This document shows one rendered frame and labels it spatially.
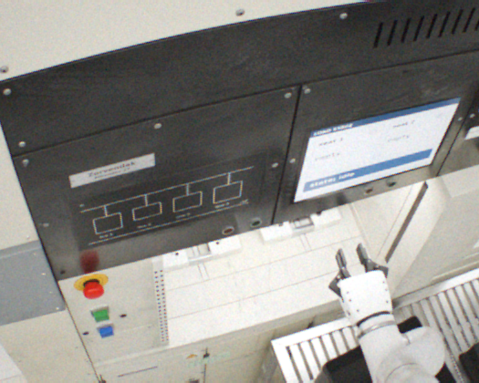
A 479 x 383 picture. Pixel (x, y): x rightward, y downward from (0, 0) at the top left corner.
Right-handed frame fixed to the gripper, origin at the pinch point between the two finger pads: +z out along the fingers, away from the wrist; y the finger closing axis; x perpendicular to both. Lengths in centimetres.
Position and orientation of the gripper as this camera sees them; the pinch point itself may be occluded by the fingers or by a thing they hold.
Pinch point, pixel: (351, 256)
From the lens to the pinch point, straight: 159.2
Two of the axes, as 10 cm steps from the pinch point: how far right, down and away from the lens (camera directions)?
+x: 0.6, -5.1, -8.6
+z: -2.7, -8.4, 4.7
